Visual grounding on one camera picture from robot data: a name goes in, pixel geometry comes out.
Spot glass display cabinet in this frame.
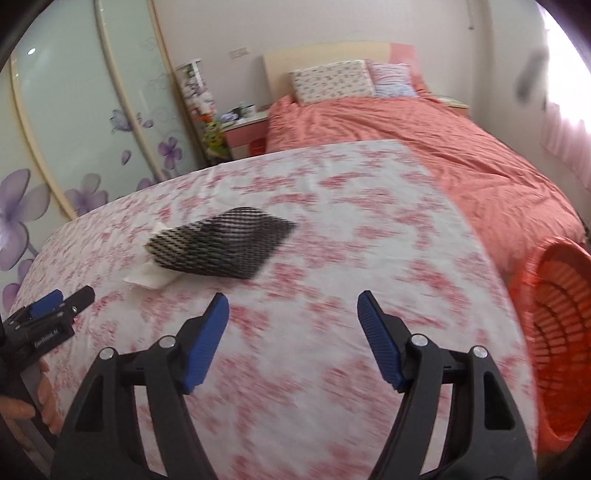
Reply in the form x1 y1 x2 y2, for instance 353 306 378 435
175 59 223 164

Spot white tissue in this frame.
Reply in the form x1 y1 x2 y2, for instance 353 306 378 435
122 222 185 291

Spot pink curtain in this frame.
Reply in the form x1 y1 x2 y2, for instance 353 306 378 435
538 14 591 172

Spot coral bed blanket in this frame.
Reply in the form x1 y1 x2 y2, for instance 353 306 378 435
265 85 588 296

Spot pink floral tablecloth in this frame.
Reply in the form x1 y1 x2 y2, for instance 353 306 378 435
9 139 539 480

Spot pink nightstand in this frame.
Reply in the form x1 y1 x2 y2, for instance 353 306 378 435
222 114 271 160

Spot pink striped pillow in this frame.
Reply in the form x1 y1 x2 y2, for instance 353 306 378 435
369 62 419 99

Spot person's left hand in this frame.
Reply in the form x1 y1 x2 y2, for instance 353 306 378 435
0 357 61 437

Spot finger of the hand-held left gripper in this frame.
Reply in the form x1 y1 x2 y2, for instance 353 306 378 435
62 285 96 317
25 289 65 320

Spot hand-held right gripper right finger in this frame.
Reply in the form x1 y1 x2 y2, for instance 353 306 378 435
357 290 539 480

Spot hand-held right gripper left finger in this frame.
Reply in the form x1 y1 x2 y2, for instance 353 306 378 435
55 292 230 480

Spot flower print wardrobe doors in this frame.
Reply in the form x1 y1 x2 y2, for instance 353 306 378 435
0 0 209 319

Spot yellow green plush toy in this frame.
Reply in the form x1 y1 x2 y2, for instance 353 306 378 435
203 117 230 160

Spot black foam net sleeve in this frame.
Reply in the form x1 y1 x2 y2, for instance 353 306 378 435
147 207 297 281

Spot cream and pink headboard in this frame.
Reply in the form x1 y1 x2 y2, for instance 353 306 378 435
263 41 424 105

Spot beige nightstand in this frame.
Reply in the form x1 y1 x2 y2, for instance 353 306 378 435
436 95 471 121

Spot floral print pillow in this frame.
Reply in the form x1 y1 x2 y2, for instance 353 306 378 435
289 59 376 106

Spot orange plastic basket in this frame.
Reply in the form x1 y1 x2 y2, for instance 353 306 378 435
507 236 591 455

